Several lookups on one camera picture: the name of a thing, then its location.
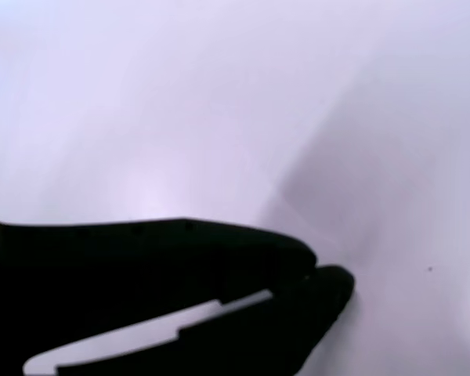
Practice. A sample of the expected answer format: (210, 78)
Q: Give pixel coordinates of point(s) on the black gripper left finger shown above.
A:
(121, 266)

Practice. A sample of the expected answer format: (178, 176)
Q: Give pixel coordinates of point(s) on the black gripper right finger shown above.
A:
(266, 333)

